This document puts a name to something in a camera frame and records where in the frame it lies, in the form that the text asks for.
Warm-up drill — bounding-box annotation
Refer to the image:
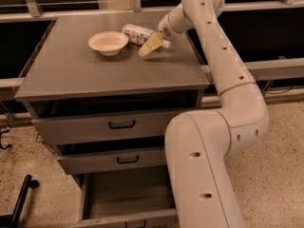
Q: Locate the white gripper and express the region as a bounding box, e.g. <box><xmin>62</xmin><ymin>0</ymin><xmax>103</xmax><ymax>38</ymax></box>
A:
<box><xmin>139</xmin><ymin>8</ymin><xmax>187</xmax><ymax>57</ymax></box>

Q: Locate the labelled plastic bottle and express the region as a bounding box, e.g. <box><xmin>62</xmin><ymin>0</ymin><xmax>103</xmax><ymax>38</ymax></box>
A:
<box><xmin>122</xmin><ymin>24</ymin><xmax>170</xmax><ymax>48</ymax></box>

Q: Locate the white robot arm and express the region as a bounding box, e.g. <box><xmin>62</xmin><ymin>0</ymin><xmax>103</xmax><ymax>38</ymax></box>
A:
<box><xmin>159</xmin><ymin>0</ymin><xmax>269</xmax><ymax>228</ymax></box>

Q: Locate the grey drawer cabinet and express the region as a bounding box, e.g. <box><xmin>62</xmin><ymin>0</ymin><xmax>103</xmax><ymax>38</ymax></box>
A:
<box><xmin>14</xmin><ymin>10</ymin><xmax>210</xmax><ymax>176</ymax></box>

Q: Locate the grey top drawer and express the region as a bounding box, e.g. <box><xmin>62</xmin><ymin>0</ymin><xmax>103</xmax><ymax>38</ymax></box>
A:
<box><xmin>32</xmin><ymin>106</ymin><xmax>191</xmax><ymax>146</ymax></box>

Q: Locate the grey drawer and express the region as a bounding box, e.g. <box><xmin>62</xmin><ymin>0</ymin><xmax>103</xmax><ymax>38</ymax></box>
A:
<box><xmin>58</xmin><ymin>146</ymin><xmax>166</xmax><ymax>175</ymax></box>
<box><xmin>32</xmin><ymin>106</ymin><xmax>191</xmax><ymax>146</ymax></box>
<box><xmin>70</xmin><ymin>165</ymin><xmax>178</xmax><ymax>228</ymax></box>

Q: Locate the grey middle drawer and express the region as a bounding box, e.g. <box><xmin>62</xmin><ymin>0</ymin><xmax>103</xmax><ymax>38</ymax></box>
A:
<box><xmin>58</xmin><ymin>146</ymin><xmax>166</xmax><ymax>175</ymax></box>

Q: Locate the grey bottom drawer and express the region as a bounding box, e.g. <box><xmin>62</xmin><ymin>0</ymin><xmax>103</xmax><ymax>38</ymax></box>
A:
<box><xmin>70</xmin><ymin>165</ymin><xmax>178</xmax><ymax>228</ymax></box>

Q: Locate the white paper bowl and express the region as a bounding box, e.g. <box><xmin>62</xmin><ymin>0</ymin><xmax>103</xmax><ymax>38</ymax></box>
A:
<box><xmin>88</xmin><ymin>31</ymin><xmax>129</xmax><ymax>56</ymax></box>

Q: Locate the black metal stand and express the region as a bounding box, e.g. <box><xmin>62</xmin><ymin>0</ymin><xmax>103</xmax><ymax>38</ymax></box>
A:
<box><xmin>0</xmin><ymin>175</ymin><xmax>39</xmax><ymax>228</ymax></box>

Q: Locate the metal railing frame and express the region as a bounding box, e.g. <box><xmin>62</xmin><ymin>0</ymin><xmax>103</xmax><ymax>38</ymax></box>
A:
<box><xmin>0</xmin><ymin>0</ymin><xmax>304</xmax><ymax>128</ymax></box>

